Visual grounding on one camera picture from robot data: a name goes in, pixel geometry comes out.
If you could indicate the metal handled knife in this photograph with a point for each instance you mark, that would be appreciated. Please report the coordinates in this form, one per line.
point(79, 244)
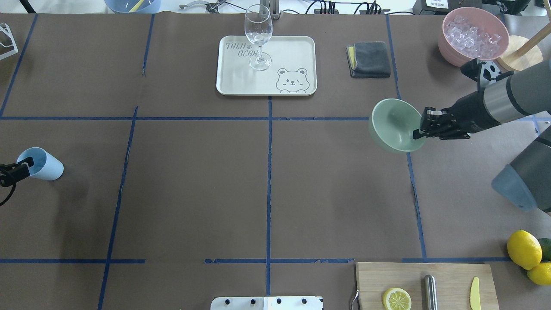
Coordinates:
point(430, 292)

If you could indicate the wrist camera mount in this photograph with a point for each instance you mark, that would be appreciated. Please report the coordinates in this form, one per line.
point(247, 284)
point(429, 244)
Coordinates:
point(484, 73)

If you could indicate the aluminium frame post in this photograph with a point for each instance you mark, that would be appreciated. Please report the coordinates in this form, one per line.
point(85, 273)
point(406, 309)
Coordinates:
point(273, 6)

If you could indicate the yellow lemon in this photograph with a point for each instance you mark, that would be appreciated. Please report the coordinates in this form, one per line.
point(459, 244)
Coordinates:
point(540, 274)
point(524, 249)

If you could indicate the pink bowl with ice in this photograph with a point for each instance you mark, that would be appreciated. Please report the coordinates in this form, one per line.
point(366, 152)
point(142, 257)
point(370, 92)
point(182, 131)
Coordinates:
point(468, 33)

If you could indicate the green avocado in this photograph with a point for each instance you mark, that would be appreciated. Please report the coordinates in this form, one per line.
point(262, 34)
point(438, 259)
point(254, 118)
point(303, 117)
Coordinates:
point(545, 244)

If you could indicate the yellow plastic knife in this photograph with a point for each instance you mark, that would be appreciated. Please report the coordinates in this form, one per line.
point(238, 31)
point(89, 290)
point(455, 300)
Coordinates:
point(475, 302)

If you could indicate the clear wine glass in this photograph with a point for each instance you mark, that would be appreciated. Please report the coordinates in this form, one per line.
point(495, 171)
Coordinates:
point(258, 27)

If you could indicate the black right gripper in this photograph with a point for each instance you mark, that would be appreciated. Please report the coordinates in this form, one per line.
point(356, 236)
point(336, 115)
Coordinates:
point(468, 109)

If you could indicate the green ceramic bowl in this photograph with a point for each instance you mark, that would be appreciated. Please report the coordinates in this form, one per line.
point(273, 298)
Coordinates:
point(391, 126)

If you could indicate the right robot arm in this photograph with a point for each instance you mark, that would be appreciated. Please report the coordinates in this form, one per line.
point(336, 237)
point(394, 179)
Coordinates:
point(503, 106)

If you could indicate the blue bowl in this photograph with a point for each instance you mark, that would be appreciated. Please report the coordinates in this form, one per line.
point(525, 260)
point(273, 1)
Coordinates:
point(123, 6)

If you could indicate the white wire cup rack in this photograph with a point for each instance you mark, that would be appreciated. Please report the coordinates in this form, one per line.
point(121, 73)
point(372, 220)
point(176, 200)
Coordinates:
point(8, 46)

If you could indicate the half lemon slice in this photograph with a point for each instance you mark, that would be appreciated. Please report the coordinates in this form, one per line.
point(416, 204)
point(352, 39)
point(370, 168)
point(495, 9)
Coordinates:
point(396, 298)

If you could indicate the wooden cutting board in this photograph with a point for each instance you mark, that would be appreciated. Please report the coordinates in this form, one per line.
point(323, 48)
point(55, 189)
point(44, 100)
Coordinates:
point(452, 283)

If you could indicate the wooden stand with paper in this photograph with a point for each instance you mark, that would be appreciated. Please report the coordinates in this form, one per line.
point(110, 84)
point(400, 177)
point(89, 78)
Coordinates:
point(522, 53)

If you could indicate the light blue plastic cup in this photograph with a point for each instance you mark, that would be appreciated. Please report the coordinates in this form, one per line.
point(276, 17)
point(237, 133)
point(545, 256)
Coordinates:
point(45, 167)

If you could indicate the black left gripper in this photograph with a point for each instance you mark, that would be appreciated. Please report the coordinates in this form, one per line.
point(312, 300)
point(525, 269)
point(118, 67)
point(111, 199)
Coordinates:
point(9, 174)

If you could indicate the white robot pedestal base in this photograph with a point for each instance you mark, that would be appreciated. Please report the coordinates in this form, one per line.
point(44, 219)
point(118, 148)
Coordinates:
point(268, 303)

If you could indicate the yellow plastic fork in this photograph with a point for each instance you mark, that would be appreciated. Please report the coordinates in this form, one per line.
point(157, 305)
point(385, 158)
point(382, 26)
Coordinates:
point(136, 6)

